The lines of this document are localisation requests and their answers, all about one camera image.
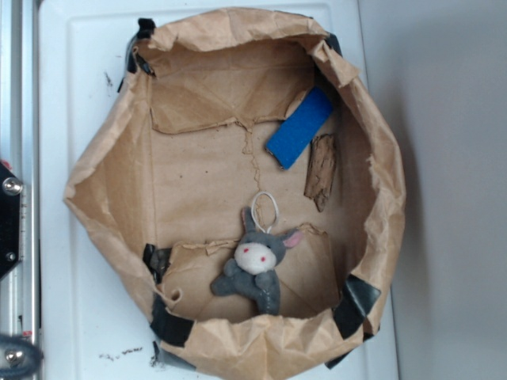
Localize gray plush donkey toy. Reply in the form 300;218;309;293
211;192;303;315

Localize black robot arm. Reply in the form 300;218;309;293
0;160;23;279

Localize brown paper bag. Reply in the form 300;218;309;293
64;8;406;379

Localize blue rectangular block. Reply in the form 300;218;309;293
265;87;333;170

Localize brown wood bark piece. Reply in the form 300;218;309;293
304;134;337;212

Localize white plastic tray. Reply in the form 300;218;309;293
37;0;401;380

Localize aluminium frame rail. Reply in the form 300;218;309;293
0;0;42;380

